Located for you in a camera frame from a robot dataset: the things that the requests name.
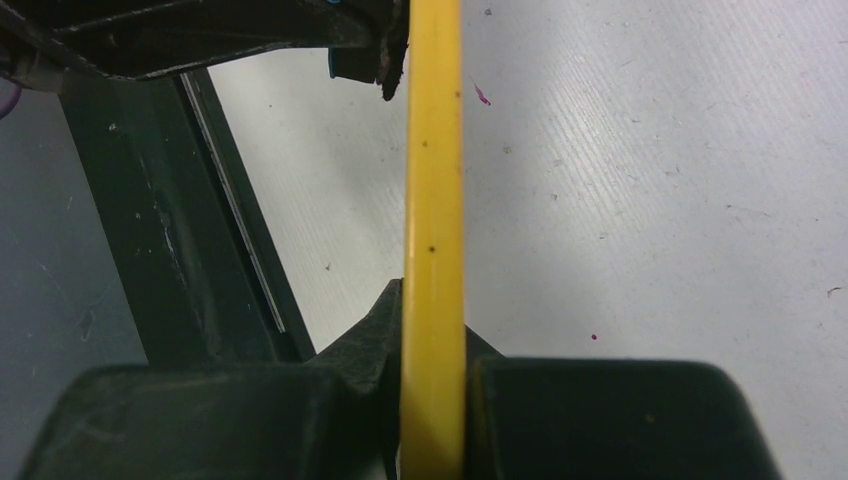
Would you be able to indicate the yellow framed whiteboard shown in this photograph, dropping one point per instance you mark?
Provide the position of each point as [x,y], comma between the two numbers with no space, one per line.
[433,352]

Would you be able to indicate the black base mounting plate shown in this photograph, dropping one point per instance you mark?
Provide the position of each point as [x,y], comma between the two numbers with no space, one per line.
[193,251]

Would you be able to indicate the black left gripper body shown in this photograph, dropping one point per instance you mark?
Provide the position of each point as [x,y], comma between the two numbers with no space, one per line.
[141,40]

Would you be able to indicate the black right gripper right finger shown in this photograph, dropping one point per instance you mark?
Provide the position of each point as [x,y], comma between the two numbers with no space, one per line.
[548,418]

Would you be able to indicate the blue whiteboard eraser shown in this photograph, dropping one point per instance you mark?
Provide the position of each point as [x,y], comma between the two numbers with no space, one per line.
[357,64]

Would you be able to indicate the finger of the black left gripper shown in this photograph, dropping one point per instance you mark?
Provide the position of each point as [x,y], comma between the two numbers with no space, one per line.
[387,52]

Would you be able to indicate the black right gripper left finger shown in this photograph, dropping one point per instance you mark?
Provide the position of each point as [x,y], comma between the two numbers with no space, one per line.
[335,416]

